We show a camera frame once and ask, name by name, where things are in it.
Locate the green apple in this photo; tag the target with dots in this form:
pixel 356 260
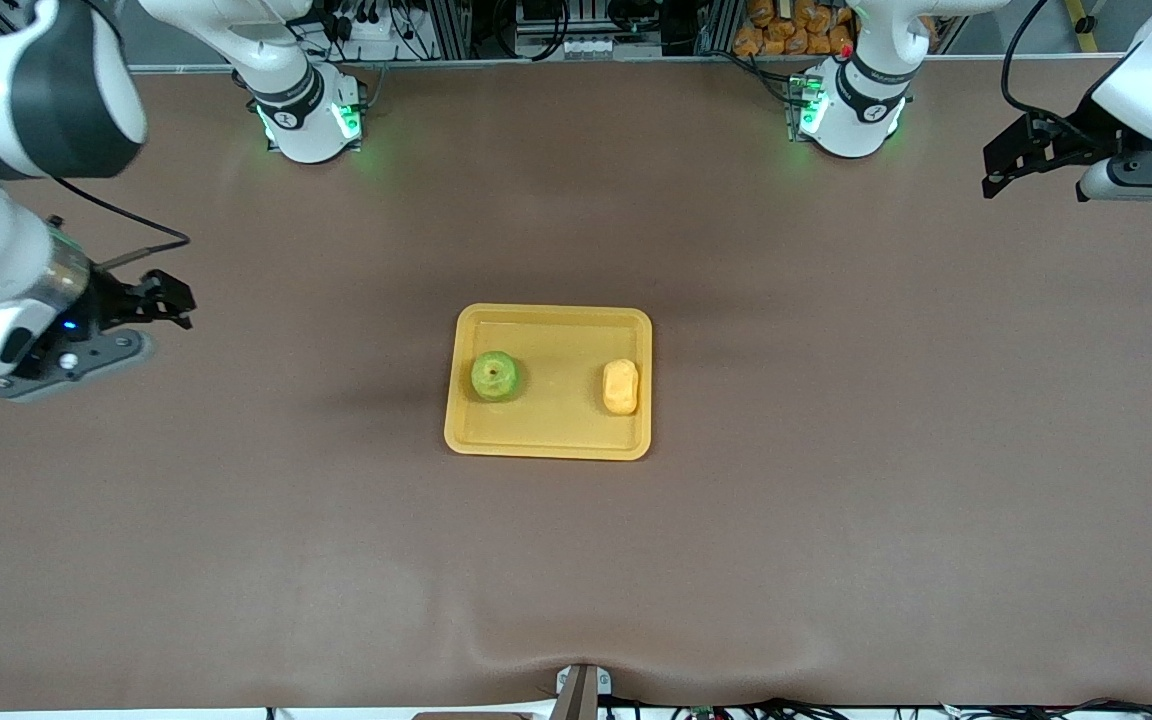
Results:
pixel 496 377

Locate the black electronics rack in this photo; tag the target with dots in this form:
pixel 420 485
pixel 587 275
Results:
pixel 586 20

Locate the yellow potato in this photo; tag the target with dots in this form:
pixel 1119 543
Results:
pixel 621 388

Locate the yellow plastic tray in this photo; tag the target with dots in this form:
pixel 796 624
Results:
pixel 561 425

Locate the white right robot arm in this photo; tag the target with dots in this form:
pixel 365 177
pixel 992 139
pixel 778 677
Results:
pixel 46 90

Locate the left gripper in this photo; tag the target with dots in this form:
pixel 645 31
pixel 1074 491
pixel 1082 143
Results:
pixel 1067 143

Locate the orange bagged goods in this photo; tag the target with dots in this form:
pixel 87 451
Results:
pixel 796 25

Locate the brown table cover mat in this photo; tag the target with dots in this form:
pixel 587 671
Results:
pixel 576 560

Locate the aluminium frame post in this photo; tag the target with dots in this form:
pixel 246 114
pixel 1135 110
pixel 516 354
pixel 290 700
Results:
pixel 721 25
pixel 448 28

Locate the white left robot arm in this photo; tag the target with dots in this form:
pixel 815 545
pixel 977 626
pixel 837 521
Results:
pixel 861 110

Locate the metal table edge bracket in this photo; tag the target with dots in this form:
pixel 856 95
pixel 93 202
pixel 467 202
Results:
pixel 581 692

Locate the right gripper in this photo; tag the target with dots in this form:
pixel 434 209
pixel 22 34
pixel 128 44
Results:
pixel 114 301

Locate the white power strip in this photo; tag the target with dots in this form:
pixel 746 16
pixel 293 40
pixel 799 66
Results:
pixel 374 28

